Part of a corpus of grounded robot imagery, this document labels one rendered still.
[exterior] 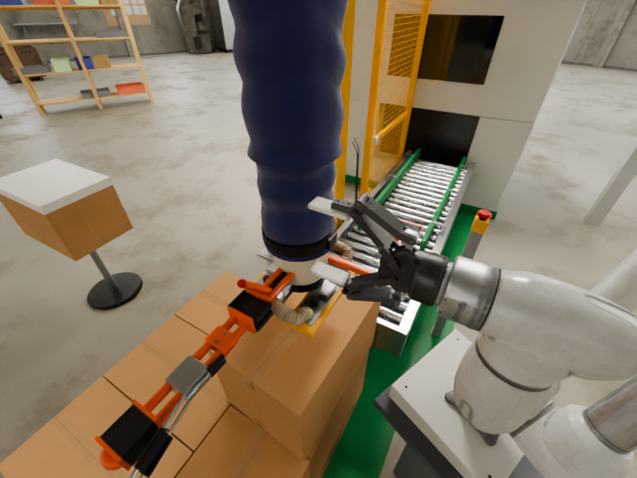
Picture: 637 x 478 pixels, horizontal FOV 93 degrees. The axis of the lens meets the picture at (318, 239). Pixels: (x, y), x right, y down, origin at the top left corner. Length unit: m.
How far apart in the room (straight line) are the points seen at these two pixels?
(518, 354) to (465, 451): 0.79
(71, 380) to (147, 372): 0.98
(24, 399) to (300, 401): 2.01
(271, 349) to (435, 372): 0.60
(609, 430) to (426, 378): 0.49
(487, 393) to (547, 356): 0.11
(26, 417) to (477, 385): 2.47
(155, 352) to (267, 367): 0.80
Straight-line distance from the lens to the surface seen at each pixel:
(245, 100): 0.72
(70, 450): 1.70
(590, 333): 0.45
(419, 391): 1.23
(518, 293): 0.43
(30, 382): 2.79
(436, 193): 2.91
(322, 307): 0.99
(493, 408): 0.54
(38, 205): 2.25
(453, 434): 1.22
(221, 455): 1.46
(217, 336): 0.82
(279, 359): 1.11
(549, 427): 1.08
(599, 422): 1.05
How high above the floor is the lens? 1.90
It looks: 38 degrees down
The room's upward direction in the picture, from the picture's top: straight up
